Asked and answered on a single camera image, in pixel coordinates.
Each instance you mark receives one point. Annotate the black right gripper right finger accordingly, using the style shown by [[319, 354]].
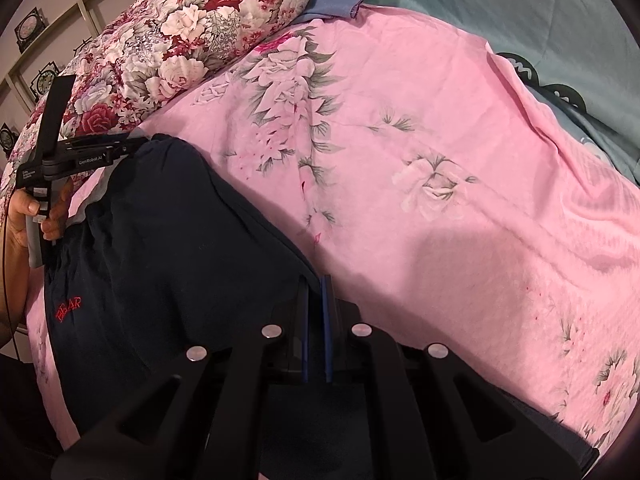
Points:
[[431, 416]]

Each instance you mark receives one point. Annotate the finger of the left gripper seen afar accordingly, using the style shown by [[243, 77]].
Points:
[[132, 145]]

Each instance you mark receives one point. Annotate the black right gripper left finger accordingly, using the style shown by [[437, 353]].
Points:
[[198, 417]]

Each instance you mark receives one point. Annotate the dark navy bear pants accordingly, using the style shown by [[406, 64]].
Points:
[[172, 257]]

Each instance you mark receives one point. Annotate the person's left hand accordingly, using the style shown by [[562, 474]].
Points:
[[23, 207]]

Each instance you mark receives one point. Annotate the red floral pillow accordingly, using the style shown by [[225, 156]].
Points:
[[157, 49]]

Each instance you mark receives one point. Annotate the pink floral bed sheet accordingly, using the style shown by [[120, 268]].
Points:
[[407, 160]]

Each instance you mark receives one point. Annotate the teal heart print blanket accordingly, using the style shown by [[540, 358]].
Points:
[[577, 56]]

